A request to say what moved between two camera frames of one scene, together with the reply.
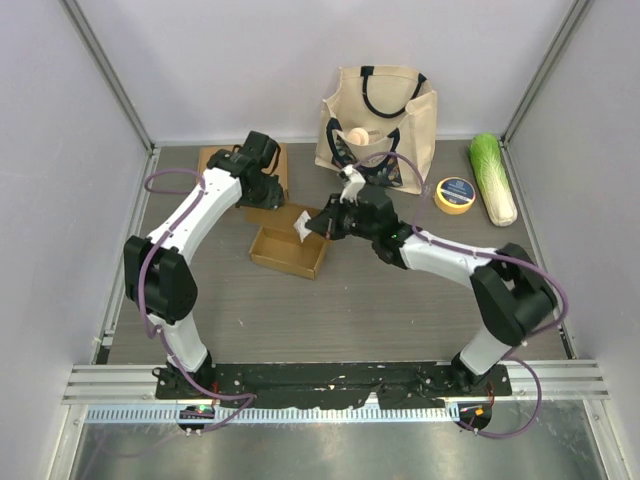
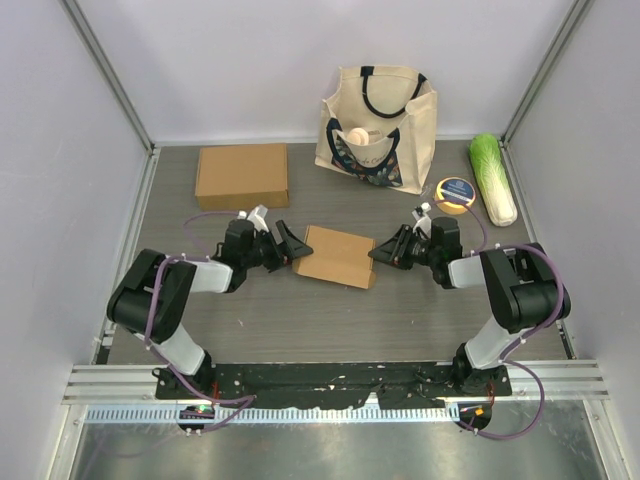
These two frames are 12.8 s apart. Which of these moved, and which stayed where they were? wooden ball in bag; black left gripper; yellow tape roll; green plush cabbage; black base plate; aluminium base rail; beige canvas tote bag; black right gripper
Moved: black right gripper; black left gripper
Stayed: wooden ball in bag; black base plate; yellow tape roll; aluminium base rail; green plush cabbage; beige canvas tote bag
